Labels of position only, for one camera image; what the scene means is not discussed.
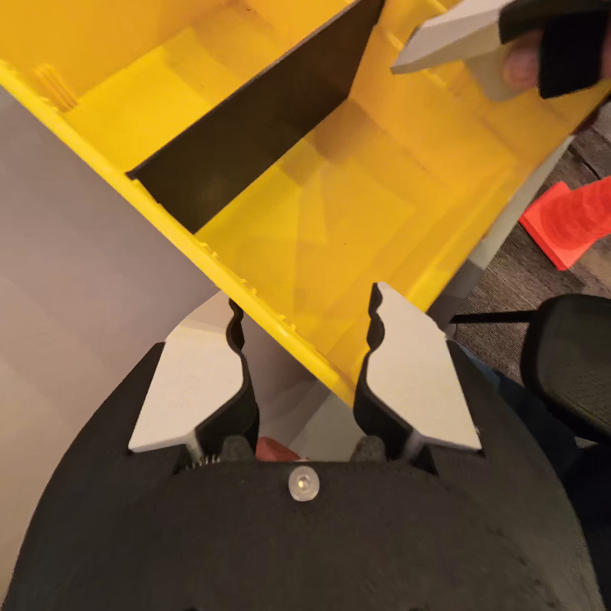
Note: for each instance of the person's right hand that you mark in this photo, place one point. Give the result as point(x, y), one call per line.
point(522, 64)

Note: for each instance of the person's left hand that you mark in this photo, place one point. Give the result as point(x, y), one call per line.
point(274, 451)

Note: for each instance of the yellow divided plastic bin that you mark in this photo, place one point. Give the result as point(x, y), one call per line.
point(382, 215)

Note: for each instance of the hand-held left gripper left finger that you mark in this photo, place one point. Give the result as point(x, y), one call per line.
point(191, 382)

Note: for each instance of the orange traffic cone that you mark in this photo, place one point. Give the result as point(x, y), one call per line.
point(568, 224)

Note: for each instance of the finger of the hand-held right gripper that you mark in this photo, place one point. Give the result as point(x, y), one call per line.
point(453, 38)

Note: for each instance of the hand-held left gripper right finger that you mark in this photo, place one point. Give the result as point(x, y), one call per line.
point(420, 382)

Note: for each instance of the black bin divider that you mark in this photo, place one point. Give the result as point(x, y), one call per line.
point(248, 133)

